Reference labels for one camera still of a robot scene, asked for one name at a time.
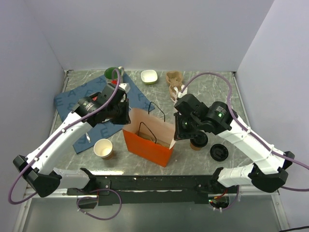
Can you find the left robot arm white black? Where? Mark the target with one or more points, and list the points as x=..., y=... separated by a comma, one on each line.
x=38, y=167

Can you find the black coffee cup lid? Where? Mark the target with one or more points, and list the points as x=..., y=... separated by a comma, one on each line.
x=199, y=140

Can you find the aluminium frame rail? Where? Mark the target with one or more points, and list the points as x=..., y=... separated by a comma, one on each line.
x=56, y=194

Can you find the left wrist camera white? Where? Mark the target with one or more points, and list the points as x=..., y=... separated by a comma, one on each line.
x=119, y=95

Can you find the metal fork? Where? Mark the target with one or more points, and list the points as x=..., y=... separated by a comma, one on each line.
x=88, y=137

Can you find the small white green bowl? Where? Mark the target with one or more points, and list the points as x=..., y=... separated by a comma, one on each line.
x=149, y=77

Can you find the green inside ceramic mug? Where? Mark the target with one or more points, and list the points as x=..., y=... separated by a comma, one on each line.
x=109, y=74

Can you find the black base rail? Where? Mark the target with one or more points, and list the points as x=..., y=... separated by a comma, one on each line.
x=152, y=189

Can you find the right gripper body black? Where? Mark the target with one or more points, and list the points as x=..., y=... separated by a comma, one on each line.
x=186, y=127

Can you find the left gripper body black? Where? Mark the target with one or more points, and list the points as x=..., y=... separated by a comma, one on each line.
x=119, y=113

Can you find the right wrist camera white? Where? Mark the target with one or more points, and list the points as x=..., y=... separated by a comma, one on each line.
x=180, y=93

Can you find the orange paper bag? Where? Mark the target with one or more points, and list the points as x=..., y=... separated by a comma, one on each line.
x=143, y=121

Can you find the cardboard cup carrier tray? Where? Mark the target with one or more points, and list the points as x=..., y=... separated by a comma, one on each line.
x=152, y=139

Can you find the brown paper cup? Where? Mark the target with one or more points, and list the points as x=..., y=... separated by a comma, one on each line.
x=195, y=147
x=103, y=148

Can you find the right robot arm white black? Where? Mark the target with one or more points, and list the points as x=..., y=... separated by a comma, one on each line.
x=267, y=172

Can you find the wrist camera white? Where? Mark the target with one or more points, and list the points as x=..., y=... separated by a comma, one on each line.
x=119, y=95
x=180, y=93

